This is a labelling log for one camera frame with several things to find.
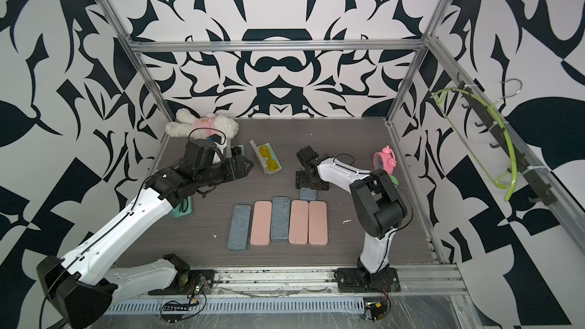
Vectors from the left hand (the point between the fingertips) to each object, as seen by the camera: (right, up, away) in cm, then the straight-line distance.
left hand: (242, 162), depth 75 cm
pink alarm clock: (+54, -1, +18) cm, 57 cm away
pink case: (+19, -23, +10) cm, 31 cm away
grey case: (+22, -14, +16) cm, 31 cm away
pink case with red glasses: (+5, -23, +10) cm, 26 cm away
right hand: (+22, -9, +21) cm, 32 cm away
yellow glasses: (+8, -3, +27) cm, 28 cm away
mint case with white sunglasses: (+12, -22, +10) cm, 27 cm away
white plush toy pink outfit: (-32, +15, +32) cm, 48 cm away
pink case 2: (+26, -24, +10) cm, 36 cm away
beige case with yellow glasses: (+4, -1, +21) cm, 22 cm away
